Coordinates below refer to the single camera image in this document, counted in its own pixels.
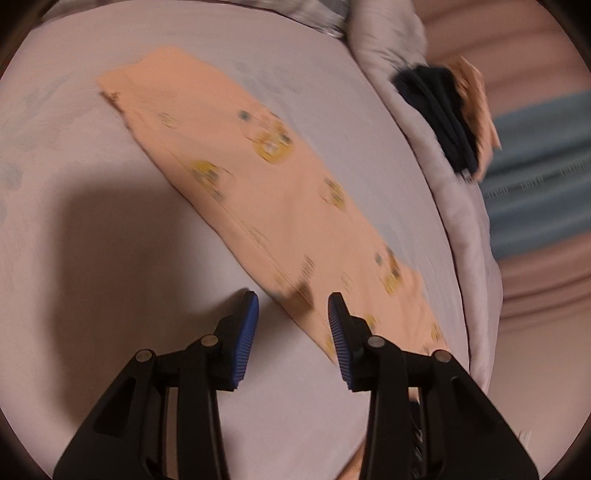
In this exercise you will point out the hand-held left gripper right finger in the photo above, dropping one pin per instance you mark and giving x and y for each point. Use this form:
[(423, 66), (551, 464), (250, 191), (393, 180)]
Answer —
[(339, 337)]

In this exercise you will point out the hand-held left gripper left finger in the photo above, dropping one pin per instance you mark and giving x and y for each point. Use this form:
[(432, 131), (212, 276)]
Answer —
[(244, 332)]

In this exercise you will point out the peach cartoon print pants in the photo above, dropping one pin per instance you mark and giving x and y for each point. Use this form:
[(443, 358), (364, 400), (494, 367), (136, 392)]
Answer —
[(258, 184)]

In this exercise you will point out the pink bed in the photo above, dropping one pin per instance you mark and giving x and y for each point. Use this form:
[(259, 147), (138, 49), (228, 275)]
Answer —
[(92, 277)]

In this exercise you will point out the pale pink quilt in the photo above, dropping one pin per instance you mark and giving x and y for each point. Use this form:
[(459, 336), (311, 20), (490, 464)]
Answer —
[(466, 230)]

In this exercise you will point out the navy garment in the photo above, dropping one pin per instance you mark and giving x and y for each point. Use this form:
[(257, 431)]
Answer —
[(443, 110)]

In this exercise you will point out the blue mat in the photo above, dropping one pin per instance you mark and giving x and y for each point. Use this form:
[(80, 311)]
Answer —
[(540, 184)]

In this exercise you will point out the small peach garment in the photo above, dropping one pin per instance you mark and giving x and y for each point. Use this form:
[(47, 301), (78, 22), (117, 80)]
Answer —
[(482, 115)]

